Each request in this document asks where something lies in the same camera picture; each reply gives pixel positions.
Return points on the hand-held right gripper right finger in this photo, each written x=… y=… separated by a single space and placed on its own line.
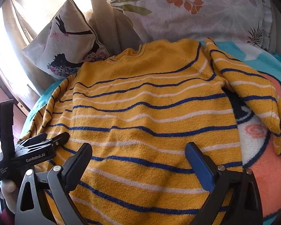
x=199 y=164

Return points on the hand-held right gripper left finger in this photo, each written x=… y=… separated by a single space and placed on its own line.
x=77 y=163

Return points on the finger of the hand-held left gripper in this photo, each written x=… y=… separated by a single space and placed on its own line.
x=59 y=138
x=34 y=138

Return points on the yellow striped sweater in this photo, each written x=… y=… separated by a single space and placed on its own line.
x=140 y=121

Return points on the person's left hand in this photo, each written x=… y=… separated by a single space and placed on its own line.
x=9 y=186

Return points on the teal cartoon printed blanket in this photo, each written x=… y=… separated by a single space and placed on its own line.
x=264 y=180

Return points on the cream bird print cushion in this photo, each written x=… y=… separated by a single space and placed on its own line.
x=60 y=49

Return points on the beige curtain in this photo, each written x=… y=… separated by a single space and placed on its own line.
x=103 y=11

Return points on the white leaf print pillow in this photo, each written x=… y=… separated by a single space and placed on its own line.
x=201 y=16

